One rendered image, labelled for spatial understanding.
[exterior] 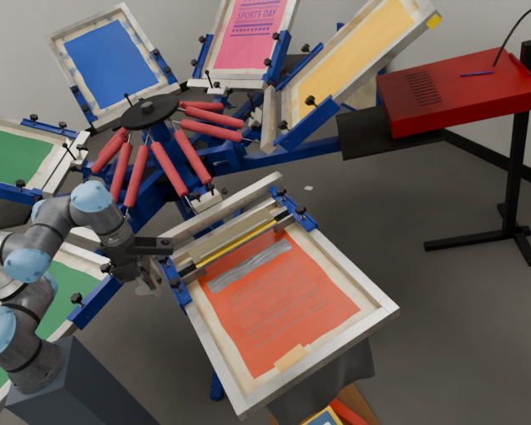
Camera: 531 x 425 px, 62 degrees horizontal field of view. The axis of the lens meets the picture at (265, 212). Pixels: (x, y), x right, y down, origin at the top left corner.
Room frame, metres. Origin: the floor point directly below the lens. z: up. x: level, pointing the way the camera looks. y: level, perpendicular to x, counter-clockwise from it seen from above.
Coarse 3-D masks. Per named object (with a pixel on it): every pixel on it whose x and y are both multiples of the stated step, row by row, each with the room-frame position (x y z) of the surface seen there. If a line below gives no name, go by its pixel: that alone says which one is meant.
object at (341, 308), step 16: (256, 240) 1.36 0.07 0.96; (272, 240) 1.32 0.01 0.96; (288, 240) 1.29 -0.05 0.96; (288, 256) 1.21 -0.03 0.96; (304, 256) 1.18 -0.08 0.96; (256, 272) 1.18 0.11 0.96; (320, 272) 1.08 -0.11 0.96; (320, 288) 1.01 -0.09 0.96; (336, 288) 0.98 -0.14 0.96; (336, 304) 0.92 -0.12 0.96; (352, 304) 0.90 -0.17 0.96; (304, 320) 0.90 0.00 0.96; (320, 320) 0.88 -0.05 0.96; (336, 320) 0.86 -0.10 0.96; (304, 336) 0.84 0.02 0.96
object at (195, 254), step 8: (264, 208) 1.40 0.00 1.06; (256, 216) 1.38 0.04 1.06; (264, 216) 1.36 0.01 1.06; (272, 216) 1.35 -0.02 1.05; (240, 224) 1.36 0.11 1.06; (248, 224) 1.35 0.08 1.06; (224, 232) 1.35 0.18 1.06; (232, 232) 1.34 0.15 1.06; (240, 232) 1.32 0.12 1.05; (208, 240) 1.33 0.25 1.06; (216, 240) 1.32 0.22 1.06; (224, 240) 1.31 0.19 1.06; (200, 248) 1.31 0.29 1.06; (208, 248) 1.30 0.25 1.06; (192, 256) 1.28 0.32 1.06
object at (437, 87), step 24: (408, 72) 1.98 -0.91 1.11; (432, 72) 1.90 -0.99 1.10; (456, 72) 1.82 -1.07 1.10; (480, 72) 1.75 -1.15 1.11; (504, 72) 1.68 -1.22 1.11; (528, 72) 1.59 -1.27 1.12; (384, 96) 1.83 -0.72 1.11; (408, 96) 1.76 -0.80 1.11; (432, 96) 1.69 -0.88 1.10; (456, 96) 1.63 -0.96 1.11; (480, 96) 1.56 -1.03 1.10; (504, 96) 1.51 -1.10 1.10; (528, 96) 1.47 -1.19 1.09; (408, 120) 1.60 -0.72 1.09; (432, 120) 1.57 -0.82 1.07; (456, 120) 1.55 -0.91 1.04; (480, 120) 1.52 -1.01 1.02
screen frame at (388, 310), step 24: (240, 216) 1.50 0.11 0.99; (312, 240) 1.24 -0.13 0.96; (336, 264) 1.08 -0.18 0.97; (360, 288) 0.94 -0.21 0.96; (192, 312) 1.08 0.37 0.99; (384, 312) 0.80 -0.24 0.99; (336, 336) 0.78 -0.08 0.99; (360, 336) 0.76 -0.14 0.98; (216, 360) 0.85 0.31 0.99; (312, 360) 0.73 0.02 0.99; (288, 384) 0.70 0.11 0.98; (240, 408) 0.67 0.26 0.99
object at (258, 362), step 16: (224, 256) 1.33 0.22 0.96; (240, 256) 1.30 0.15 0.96; (208, 272) 1.27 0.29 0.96; (208, 288) 1.19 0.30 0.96; (224, 288) 1.16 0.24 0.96; (224, 304) 1.09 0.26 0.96; (224, 320) 1.02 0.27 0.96; (240, 336) 0.93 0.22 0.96; (288, 336) 0.87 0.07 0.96; (240, 352) 0.87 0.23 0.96; (256, 352) 0.85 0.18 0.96; (272, 352) 0.83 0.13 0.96; (256, 368) 0.80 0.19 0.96; (272, 368) 0.78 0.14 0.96
